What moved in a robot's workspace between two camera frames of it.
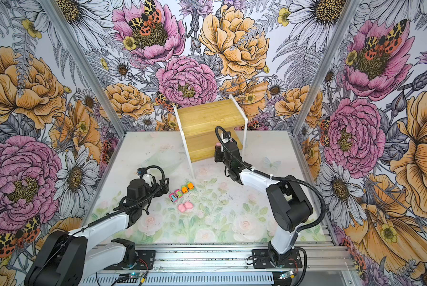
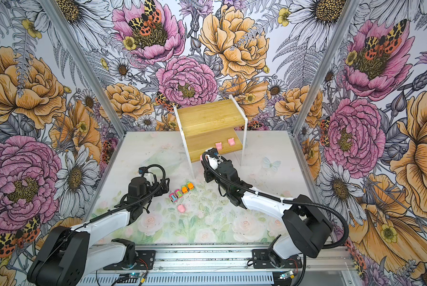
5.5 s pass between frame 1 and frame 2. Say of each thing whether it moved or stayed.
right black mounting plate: stayed
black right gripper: moved
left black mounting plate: stayed
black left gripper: stayed
